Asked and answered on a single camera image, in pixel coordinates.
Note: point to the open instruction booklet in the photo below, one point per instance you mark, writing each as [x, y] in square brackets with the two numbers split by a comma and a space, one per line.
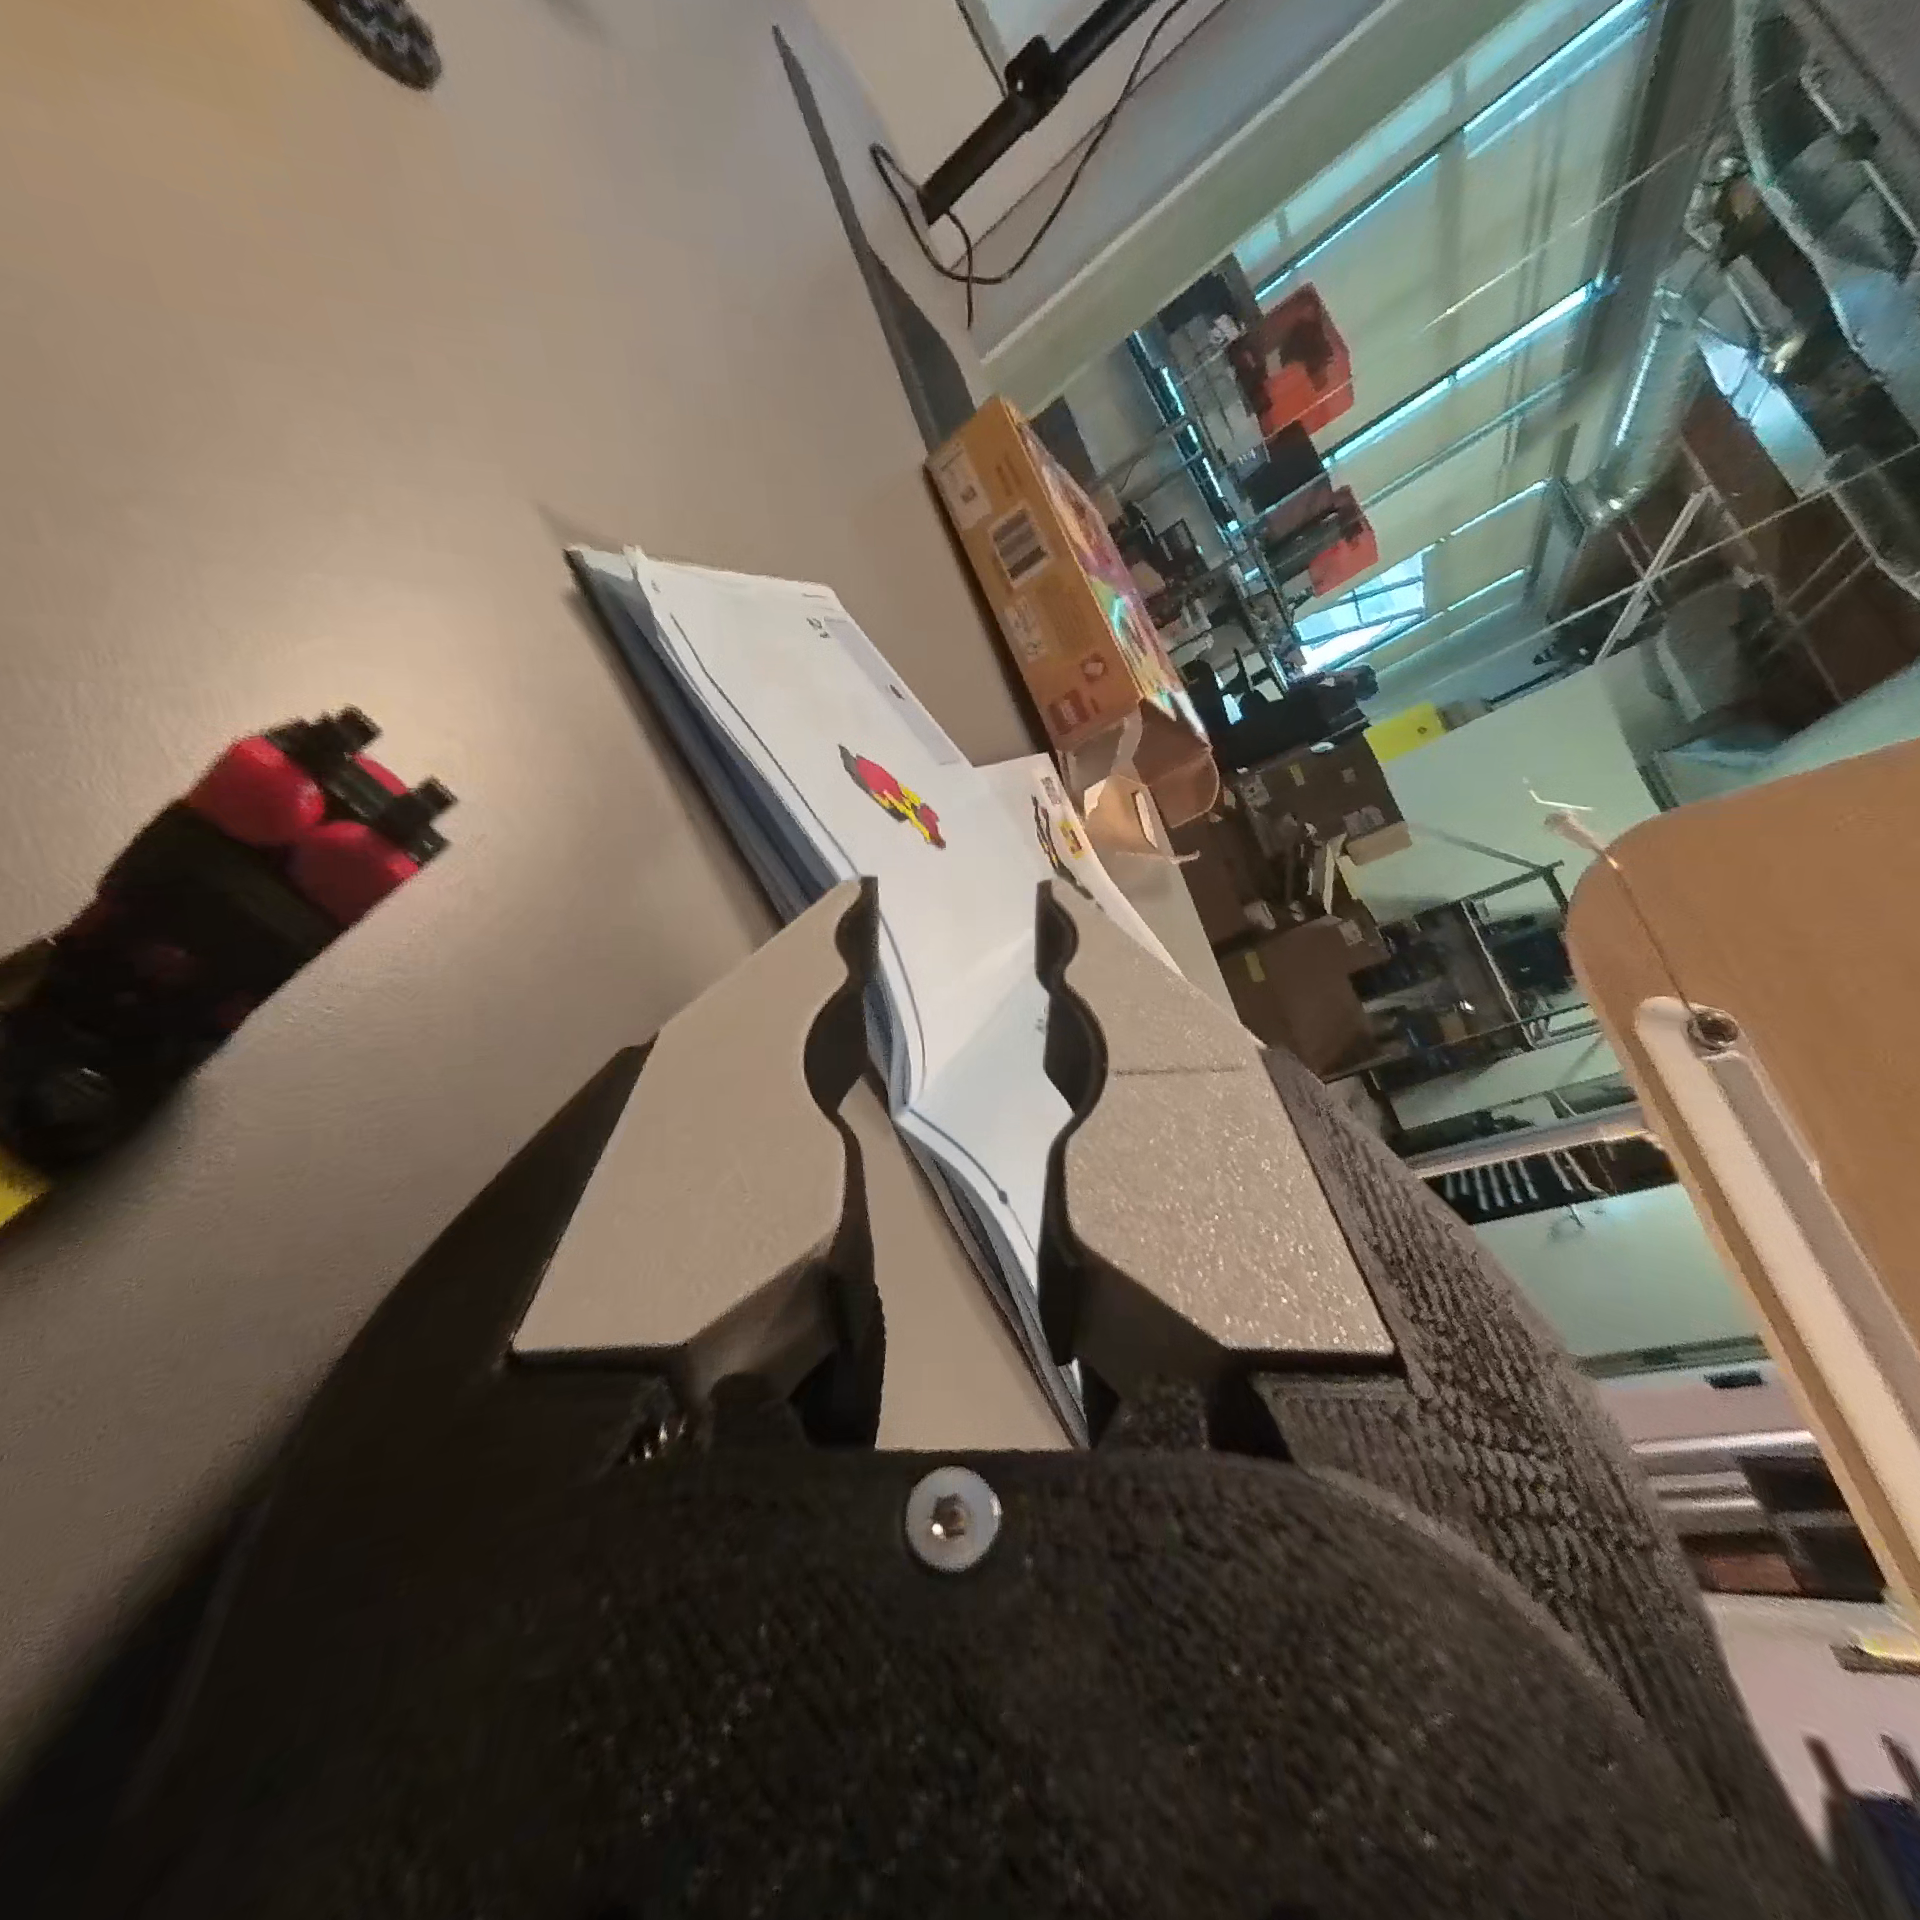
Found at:
[781, 704]

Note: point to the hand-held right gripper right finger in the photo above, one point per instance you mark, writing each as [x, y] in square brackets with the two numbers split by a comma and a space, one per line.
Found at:
[1215, 1201]

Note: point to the wooden desk lamp white base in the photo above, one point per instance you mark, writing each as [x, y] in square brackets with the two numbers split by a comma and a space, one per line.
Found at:
[1800, 902]

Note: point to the dark teal desk pad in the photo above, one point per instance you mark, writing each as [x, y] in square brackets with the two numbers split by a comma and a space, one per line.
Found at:
[931, 360]

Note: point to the yellow paper sign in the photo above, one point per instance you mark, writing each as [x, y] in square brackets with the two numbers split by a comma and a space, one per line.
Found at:
[1407, 729]

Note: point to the orange cardboard lego box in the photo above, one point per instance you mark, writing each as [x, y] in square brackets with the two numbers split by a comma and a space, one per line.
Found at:
[1005, 523]

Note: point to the closed instruction booklet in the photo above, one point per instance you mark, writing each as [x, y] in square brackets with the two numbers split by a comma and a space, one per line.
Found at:
[1050, 797]

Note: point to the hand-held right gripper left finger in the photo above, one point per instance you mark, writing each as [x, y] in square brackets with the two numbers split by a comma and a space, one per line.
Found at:
[706, 1171]

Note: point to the long red yellow lego assembly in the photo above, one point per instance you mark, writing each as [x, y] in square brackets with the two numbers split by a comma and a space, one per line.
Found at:
[224, 885]

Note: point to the silver ventilation duct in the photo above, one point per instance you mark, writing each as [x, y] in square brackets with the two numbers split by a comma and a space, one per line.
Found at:
[1800, 120]

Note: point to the black tripod pole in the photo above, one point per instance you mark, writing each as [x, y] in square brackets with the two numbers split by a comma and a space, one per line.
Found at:
[974, 159]

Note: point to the black round lego plate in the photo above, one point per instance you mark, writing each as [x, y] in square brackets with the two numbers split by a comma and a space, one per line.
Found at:
[382, 38]

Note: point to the orange storage crate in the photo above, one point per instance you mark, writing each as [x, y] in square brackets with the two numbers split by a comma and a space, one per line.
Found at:
[1333, 541]
[1301, 360]

